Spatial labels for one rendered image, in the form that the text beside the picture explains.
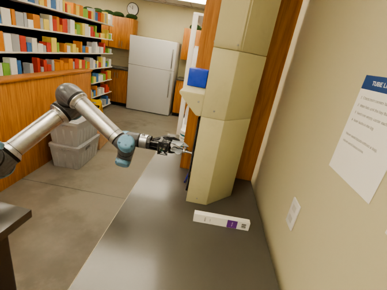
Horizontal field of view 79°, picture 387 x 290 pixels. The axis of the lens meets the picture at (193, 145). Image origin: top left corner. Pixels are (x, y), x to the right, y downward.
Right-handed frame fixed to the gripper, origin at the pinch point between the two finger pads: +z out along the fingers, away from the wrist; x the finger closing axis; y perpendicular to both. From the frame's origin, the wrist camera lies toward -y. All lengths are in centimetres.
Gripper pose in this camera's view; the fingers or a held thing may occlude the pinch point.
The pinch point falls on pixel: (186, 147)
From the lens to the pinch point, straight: 126.6
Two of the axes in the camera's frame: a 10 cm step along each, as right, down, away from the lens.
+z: 9.8, 1.8, -0.3
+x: 1.6, -9.2, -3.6
